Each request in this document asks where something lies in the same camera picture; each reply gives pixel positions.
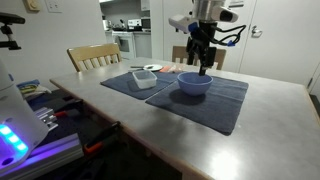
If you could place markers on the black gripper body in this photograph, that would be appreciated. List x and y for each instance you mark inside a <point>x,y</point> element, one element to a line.
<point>200,37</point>

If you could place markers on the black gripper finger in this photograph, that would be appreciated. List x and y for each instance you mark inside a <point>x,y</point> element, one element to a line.
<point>191,56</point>
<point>204,63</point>

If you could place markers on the blue bowl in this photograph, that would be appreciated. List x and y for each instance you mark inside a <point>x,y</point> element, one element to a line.
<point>193,84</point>

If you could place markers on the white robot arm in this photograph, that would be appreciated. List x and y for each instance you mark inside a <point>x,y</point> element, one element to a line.
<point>210,12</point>

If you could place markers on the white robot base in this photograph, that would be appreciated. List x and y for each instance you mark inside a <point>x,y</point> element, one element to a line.
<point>21,131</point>

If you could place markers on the clear plastic lunchbox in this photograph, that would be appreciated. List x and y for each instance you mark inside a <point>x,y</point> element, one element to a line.
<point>144,79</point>

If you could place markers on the right wooden chair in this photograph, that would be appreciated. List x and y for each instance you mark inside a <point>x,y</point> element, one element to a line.
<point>180,55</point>

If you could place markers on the wooden chair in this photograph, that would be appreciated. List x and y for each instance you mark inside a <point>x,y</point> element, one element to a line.
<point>94,56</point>
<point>180,55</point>

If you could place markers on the dark blue mat right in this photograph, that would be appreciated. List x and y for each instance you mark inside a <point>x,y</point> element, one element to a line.
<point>217,109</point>

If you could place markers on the dark blue mat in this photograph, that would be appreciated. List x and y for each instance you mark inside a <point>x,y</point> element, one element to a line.
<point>125,84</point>
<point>217,109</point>

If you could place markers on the white kitchen stove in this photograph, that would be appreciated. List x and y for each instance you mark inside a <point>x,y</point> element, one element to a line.
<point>126,43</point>

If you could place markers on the dark blue mat left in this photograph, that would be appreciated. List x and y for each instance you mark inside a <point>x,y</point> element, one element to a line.
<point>125,84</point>

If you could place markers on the white door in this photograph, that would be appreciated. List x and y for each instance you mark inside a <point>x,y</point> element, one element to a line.
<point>289,47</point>

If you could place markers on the left wooden chair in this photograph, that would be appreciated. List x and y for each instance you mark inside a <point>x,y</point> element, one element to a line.
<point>94,56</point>

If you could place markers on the beige thermostat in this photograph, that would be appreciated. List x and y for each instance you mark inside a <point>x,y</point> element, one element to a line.
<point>32,5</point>

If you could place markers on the silver door handle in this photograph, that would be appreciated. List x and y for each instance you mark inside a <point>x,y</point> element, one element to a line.
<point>256,33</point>

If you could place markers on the orange handled clamp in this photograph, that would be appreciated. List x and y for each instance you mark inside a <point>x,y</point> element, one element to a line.
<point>96,143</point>

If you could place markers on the aluminium rail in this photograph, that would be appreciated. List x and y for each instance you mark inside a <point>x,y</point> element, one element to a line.
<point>47,158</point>

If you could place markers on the black camera on stand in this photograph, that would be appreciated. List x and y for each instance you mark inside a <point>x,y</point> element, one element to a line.
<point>8,19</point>

